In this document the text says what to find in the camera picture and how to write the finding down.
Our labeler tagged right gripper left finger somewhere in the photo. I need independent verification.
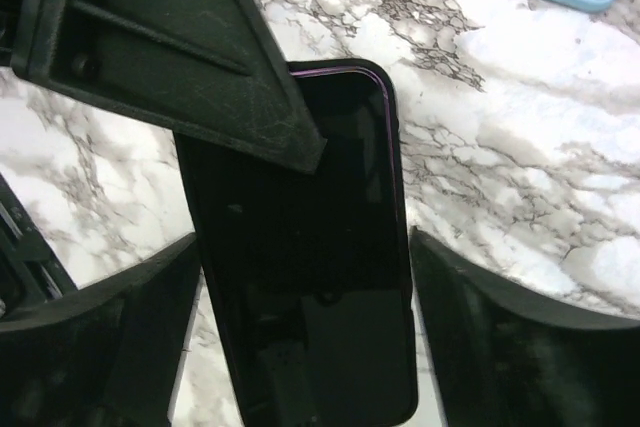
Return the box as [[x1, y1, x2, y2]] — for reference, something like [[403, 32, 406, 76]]
[[1, 234, 200, 426]]

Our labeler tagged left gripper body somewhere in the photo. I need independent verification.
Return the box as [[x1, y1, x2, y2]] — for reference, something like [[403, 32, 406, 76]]
[[1, 180, 77, 321]]

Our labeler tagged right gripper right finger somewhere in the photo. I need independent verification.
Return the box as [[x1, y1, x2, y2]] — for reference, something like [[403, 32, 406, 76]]
[[409, 228, 639, 426]]

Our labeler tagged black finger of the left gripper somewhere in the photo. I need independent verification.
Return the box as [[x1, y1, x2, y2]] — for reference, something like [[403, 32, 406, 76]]
[[9, 0, 325, 173]]

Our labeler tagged black cased phone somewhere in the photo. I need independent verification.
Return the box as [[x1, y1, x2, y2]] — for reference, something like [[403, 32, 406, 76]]
[[175, 59, 418, 426]]

